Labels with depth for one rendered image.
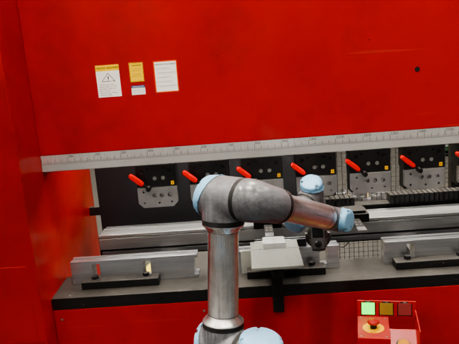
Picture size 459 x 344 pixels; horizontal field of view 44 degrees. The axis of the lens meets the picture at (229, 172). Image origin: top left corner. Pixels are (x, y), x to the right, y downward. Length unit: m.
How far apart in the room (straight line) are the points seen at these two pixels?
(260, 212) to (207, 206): 0.15
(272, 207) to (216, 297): 0.31
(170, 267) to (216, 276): 0.74
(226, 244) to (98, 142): 0.82
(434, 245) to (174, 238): 1.07
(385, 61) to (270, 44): 0.41
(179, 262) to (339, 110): 0.84
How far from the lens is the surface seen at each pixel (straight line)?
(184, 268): 2.29
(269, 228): 2.39
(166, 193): 2.18
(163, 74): 2.11
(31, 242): 2.14
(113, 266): 2.33
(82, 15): 2.17
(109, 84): 2.15
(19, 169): 2.07
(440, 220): 2.63
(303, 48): 2.11
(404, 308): 2.15
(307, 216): 1.60
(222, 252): 1.55
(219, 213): 1.51
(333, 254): 2.29
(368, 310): 2.15
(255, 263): 2.05
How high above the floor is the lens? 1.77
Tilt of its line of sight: 13 degrees down
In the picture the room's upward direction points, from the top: 4 degrees counter-clockwise
